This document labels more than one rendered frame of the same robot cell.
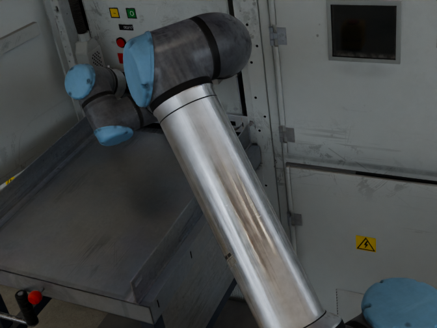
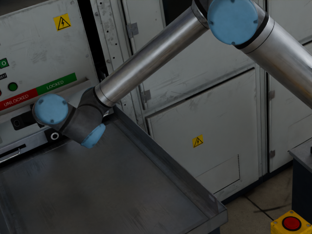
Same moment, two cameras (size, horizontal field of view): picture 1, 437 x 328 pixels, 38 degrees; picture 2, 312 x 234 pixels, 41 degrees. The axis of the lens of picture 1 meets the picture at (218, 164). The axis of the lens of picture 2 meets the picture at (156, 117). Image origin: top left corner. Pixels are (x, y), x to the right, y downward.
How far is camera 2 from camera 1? 119 cm
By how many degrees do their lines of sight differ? 44
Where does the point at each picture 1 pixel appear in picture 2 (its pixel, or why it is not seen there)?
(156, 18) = (27, 58)
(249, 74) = (113, 67)
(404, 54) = not seen: hidden behind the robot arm
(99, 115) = (84, 124)
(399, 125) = (204, 56)
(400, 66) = not seen: hidden behind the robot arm
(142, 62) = (251, 5)
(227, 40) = not seen: outside the picture
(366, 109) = (187, 55)
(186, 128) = (282, 38)
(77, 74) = (50, 102)
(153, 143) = (56, 156)
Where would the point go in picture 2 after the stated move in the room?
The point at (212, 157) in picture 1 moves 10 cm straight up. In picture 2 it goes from (300, 48) to (302, 10)
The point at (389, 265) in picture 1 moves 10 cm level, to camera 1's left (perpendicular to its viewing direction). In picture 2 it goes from (211, 146) to (202, 158)
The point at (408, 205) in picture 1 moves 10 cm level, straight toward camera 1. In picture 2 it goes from (215, 102) to (230, 110)
